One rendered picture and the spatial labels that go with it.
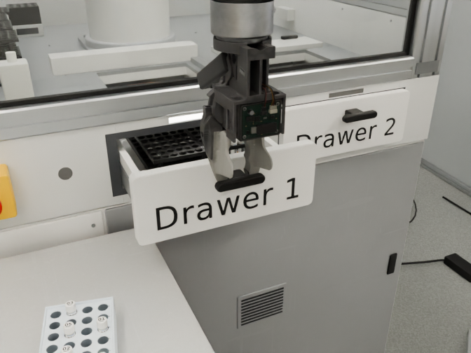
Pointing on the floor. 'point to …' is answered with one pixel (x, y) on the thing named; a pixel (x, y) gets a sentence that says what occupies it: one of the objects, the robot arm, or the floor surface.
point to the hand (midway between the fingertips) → (235, 176)
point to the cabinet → (283, 259)
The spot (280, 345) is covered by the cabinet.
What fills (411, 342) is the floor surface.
